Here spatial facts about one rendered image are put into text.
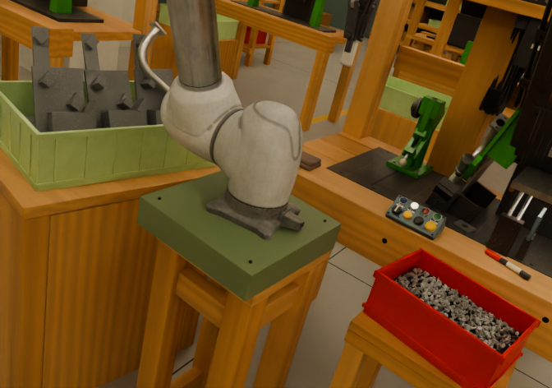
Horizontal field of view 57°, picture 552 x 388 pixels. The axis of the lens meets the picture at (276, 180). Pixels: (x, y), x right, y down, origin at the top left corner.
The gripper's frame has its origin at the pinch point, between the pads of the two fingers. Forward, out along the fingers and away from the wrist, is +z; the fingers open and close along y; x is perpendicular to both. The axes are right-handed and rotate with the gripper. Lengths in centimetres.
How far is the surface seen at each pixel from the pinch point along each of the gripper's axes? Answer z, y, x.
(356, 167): 41, -31, 0
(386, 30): -1, -66, -20
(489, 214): 41, -43, 44
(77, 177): 50, 45, -49
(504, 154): 18, -29, 42
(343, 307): 131, -79, -3
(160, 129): 36, 21, -44
